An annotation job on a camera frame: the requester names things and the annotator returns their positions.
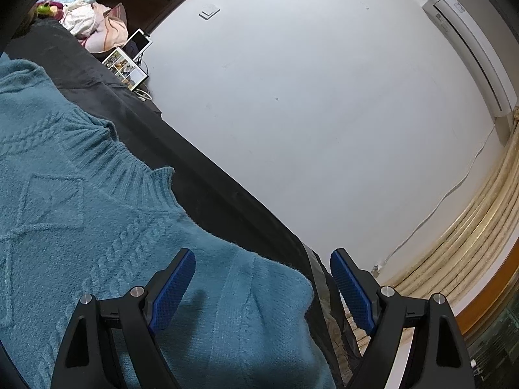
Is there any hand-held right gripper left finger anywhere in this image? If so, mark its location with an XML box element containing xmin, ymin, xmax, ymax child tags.
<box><xmin>51</xmin><ymin>247</ymin><xmax>197</xmax><ymax>389</ymax></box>

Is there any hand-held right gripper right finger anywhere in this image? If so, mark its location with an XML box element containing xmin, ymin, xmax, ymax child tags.
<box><xmin>329</xmin><ymin>248</ymin><xmax>476</xmax><ymax>389</ymax></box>

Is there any blue knit sweater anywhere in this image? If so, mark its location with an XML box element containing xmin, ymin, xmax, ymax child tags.
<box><xmin>0</xmin><ymin>56</ymin><xmax>337</xmax><ymax>389</ymax></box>

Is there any beige curtain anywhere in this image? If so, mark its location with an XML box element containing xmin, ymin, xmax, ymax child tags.
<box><xmin>353</xmin><ymin>107</ymin><xmax>519</xmax><ymax>345</ymax></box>

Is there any white tablet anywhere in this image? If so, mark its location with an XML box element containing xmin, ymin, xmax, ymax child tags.
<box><xmin>122</xmin><ymin>28</ymin><xmax>152</xmax><ymax>59</ymax></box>

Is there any pink quilt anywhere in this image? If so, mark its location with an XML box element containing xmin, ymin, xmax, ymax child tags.
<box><xmin>79</xmin><ymin>2</ymin><xmax>128</xmax><ymax>53</ymax></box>

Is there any white air conditioner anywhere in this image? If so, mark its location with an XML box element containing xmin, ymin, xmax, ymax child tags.
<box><xmin>422</xmin><ymin>0</ymin><xmax>519</xmax><ymax>118</ymax></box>

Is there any white dotted garment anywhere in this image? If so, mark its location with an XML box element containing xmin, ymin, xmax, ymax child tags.
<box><xmin>63</xmin><ymin>2</ymin><xmax>98</xmax><ymax>35</ymax></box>

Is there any wooden window frame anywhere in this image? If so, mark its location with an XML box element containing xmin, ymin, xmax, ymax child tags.
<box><xmin>454</xmin><ymin>251</ymin><xmax>519</xmax><ymax>345</ymax></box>

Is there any photo collage frame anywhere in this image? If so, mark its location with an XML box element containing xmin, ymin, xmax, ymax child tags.
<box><xmin>101</xmin><ymin>46</ymin><xmax>150</xmax><ymax>90</ymax></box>

